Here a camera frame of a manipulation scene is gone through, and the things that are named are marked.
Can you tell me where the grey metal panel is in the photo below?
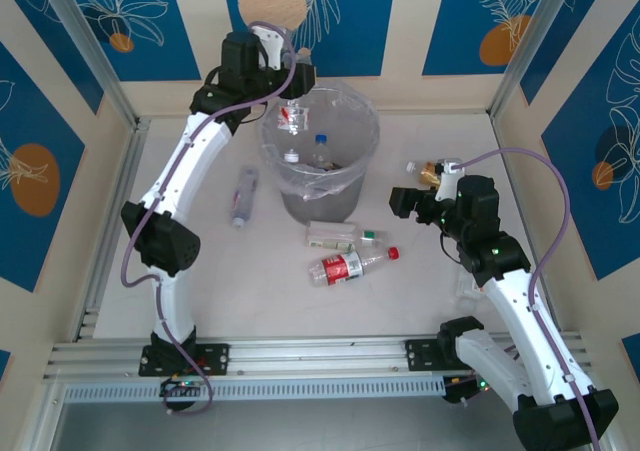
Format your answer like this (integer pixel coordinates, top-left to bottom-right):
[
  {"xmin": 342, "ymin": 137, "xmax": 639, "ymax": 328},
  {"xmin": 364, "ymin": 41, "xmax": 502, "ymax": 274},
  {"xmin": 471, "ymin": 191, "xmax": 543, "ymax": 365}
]
[{"xmin": 49, "ymin": 401, "xmax": 521, "ymax": 451}]

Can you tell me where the clear bottle purple label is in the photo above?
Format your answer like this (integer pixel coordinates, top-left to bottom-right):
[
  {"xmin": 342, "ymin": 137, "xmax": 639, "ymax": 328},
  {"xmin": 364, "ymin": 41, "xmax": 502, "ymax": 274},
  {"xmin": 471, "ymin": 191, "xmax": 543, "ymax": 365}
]
[{"xmin": 229, "ymin": 165, "xmax": 262, "ymax": 230}]

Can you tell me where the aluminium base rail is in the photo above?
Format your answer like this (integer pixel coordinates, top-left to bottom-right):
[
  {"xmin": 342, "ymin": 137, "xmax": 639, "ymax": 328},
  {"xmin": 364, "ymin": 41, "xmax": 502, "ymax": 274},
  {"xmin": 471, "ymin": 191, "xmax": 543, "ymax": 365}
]
[{"xmin": 42, "ymin": 330, "xmax": 594, "ymax": 383}]

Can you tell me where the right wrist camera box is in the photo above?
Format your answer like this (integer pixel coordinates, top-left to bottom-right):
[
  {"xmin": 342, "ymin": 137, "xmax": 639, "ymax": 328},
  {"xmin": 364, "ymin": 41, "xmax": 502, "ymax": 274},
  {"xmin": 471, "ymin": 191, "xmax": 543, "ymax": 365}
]
[{"xmin": 433, "ymin": 157, "xmax": 465, "ymax": 202}]

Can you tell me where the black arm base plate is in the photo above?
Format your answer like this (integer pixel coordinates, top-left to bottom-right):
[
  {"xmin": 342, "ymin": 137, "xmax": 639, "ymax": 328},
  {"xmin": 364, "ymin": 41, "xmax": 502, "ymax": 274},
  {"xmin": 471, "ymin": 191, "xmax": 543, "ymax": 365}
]
[
  {"xmin": 138, "ymin": 341, "xmax": 231, "ymax": 378},
  {"xmin": 403, "ymin": 338, "xmax": 499, "ymax": 372}
]

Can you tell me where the grey slotted cable duct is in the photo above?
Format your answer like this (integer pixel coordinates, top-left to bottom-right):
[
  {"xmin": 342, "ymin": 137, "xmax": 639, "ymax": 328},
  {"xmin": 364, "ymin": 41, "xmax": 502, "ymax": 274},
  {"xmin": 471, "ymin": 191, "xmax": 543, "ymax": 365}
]
[{"xmin": 63, "ymin": 374, "xmax": 446, "ymax": 403}]

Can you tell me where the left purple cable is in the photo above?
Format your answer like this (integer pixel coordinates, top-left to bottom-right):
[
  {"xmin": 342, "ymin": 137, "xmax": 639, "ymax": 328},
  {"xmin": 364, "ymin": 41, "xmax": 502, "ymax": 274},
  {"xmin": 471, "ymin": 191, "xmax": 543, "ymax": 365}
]
[{"xmin": 121, "ymin": 20, "xmax": 296, "ymax": 417}]

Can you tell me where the clear plastic bin liner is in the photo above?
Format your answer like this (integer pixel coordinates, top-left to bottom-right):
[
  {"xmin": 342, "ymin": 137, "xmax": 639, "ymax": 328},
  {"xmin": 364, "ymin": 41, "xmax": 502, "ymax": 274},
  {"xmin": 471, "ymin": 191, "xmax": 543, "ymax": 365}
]
[{"xmin": 255, "ymin": 81, "xmax": 382, "ymax": 203}]

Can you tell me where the purple cable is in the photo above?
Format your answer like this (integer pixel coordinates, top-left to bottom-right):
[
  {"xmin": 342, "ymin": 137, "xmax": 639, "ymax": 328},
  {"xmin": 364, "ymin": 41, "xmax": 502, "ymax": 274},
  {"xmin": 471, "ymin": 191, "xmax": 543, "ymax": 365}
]
[
  {"xmin": 452, "ymin": 147, "xmax": 601, "ymax": 451},
  {"xmin": 121, "ymin": 20, "xmax": 296, "ymax": 417}
]

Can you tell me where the clear bottle white cap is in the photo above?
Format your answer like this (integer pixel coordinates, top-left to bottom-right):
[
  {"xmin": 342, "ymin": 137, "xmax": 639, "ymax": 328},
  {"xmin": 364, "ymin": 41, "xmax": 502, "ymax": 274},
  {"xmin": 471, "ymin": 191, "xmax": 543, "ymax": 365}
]
[{"xmin": 277, "ymin": 48, "xmax": 315, "ymax": 166}]

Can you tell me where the aluminium side rail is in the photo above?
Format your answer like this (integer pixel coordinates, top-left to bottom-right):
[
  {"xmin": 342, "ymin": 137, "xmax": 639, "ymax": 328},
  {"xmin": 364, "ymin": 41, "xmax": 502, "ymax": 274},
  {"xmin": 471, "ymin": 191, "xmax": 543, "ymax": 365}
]
[{"xmin": 74, "ymin": 118, "xmax": 151, "ymax": 342}]

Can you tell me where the grey round bin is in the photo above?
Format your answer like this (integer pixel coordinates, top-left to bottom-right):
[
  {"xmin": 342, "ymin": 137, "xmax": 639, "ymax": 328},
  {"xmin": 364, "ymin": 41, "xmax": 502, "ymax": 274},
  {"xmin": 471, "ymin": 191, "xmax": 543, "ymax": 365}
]
[{"xmin": 257, "ymin": 83, "xmax": 381, "ymax": 224}]

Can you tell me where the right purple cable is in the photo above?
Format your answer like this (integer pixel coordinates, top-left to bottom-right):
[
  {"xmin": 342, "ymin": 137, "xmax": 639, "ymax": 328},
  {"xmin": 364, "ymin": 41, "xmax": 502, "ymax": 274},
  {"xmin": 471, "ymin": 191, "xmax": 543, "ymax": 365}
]
[{"xmin": 452, "ymin": 147, "xmax": 601, "ymax": 451}]

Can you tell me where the small lit circuit board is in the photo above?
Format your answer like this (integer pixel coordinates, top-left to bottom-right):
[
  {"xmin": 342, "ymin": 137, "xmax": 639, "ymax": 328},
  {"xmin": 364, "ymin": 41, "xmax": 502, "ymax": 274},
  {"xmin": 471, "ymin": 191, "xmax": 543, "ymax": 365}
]
[
  {"xmin": 159, "ymin": 376, "xmax": 206, "ymax": 400},
  {"xmin": 443, "ymin": 375, "xmax": 501, "ymax": 405}
]

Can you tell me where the gold label bottle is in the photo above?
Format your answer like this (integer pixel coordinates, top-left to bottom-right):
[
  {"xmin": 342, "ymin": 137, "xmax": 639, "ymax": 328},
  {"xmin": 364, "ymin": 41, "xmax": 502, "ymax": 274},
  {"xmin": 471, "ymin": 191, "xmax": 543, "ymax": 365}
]
[{"xmin": 405, "ymin": 158, "xmax": 446, "ymax": 188}]

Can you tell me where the small clear crushed bottle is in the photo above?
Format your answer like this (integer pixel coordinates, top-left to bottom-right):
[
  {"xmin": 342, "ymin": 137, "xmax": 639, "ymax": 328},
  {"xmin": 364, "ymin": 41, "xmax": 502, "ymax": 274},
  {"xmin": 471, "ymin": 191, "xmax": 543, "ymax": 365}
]
[{"xmin": 455, "ymin": 273, "xmax": 485, "ymax": 305}]

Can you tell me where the aluminium frame post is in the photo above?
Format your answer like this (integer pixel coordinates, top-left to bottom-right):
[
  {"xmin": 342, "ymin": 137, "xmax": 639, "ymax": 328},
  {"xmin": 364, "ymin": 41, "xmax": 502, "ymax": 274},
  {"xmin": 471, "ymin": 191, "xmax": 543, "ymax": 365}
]
[
  {"xmin": 35, "ymin": 0, "xmax": 151, "ymax": 131},
  {"xmin": 487, "ymin": 0, "xmax": 571, "ymax": 120}
]

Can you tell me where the bottle with green logo label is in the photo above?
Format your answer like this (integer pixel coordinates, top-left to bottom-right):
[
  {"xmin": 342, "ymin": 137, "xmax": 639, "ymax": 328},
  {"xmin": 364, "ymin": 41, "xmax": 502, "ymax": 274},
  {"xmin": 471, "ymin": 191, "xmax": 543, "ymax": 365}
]
[{"xmin": 305, "ymin": 220, "xmax": 389, "ymax": 251}]

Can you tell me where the red label red cap bottle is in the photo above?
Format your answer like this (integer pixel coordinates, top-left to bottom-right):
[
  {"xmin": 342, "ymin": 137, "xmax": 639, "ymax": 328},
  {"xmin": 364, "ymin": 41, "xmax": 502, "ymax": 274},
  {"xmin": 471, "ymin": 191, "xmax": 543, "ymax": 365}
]
[{"xmin": 308, "ymin": 245, "xmax": 401, "ymax": 288}]

